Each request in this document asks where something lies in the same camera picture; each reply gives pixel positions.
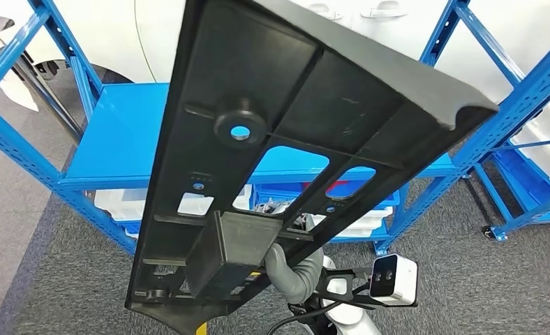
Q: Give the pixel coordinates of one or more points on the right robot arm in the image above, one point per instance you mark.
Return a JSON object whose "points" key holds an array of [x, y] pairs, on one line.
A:
{"points": [[349, 310]]}

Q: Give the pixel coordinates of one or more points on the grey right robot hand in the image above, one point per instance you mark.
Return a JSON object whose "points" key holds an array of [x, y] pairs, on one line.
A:
{"points": [[279, 273]]}

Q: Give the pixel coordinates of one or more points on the blue shelving rack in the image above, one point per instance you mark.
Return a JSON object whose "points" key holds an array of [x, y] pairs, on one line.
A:
{"points": [[529, 185], [118, 129]]}

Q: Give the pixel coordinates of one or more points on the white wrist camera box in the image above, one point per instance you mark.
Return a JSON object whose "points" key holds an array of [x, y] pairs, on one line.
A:
{"points": [[395, 279]]}

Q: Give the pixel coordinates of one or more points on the black camera bracket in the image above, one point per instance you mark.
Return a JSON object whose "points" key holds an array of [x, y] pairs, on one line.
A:
{"points": [[339, 282]]}

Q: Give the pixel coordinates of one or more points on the black plastic panel part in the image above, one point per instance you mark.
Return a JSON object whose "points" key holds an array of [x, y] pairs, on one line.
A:
{"points": [[238, 69]]}

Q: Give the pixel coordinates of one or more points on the white storage bin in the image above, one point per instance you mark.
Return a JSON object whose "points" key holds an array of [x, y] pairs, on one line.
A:
{"points": [[194, 204], [548, 138], [118, 203], [367, 222]]}

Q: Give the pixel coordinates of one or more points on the blue storage bin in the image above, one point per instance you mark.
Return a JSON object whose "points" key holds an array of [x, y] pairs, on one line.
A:
{"points": [[275, 192]]}

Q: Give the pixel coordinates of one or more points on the yellow floor tape square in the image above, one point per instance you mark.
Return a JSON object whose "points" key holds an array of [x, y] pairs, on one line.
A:
{"points": [[202, 329]]}

